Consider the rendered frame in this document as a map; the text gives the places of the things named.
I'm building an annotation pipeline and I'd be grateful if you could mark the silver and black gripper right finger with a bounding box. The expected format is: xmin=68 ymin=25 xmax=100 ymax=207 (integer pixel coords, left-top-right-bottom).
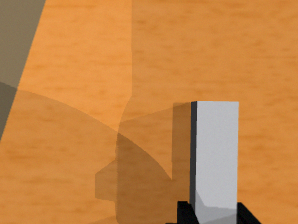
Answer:
xmin=236 ymin=202 xmax=262 ymax=224

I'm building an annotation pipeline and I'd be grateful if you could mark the grey square stick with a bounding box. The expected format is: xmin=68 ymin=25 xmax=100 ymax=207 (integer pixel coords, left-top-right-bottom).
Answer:
xmin=189 ymin=101 xmax=239 ymax=224

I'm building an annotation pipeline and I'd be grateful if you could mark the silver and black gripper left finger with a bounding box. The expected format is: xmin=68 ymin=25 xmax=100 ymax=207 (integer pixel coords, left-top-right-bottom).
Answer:
xmin=165 ymin=201 xmax=199 ymax=224

